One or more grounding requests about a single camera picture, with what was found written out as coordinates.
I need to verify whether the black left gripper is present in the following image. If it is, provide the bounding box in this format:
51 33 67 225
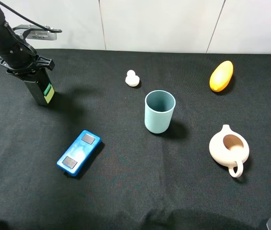
0 44 55 80

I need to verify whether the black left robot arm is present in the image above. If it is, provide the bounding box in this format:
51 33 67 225
0 1 62 85

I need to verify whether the small white duck figure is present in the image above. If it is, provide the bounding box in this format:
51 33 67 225
125 70 140 87

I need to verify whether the blue rectangular box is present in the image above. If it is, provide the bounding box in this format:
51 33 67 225
56 130 102 177

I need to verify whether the light blue cup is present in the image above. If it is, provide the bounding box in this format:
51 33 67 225
144 90 176 134

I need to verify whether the black table cloth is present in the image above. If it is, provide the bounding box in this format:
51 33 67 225
0 49 271 230

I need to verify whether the yellow mango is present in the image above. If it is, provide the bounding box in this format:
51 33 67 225
209 60 234 92

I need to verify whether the cream ceramic teapot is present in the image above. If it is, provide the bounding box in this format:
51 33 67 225
209 125 249 178

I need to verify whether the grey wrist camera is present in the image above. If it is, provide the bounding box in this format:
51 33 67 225
13 24 57 41

